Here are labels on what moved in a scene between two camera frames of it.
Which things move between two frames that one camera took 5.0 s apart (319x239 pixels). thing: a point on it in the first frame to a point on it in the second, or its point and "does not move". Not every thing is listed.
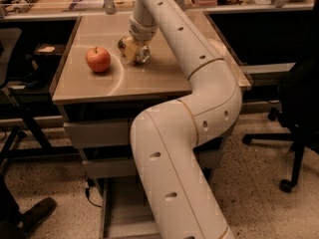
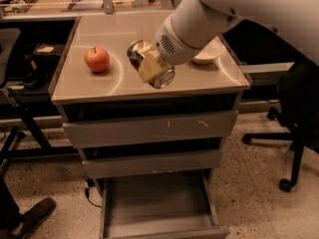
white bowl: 217,49 does not move
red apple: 98,59 does not move
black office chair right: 298,112 does not move
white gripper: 141,31 to 173,49
